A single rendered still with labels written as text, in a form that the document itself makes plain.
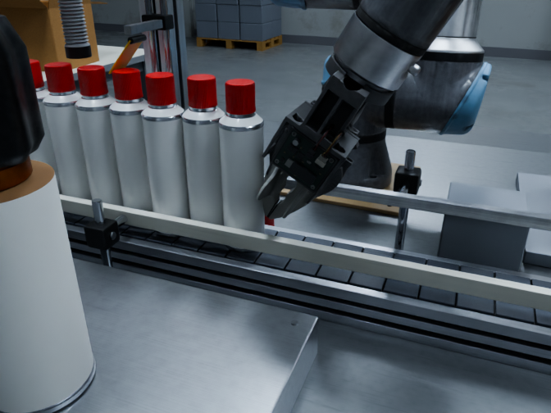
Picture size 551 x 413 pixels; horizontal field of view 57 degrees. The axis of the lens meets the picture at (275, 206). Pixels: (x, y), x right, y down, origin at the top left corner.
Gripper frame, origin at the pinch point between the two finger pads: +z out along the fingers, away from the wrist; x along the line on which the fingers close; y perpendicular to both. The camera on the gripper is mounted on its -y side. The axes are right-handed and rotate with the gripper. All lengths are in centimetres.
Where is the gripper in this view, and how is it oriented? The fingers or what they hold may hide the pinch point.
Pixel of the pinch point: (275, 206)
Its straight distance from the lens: 62.1
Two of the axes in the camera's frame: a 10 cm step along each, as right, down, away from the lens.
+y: -3.6, 4.1, -8.4
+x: 8.1, 5.9, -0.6
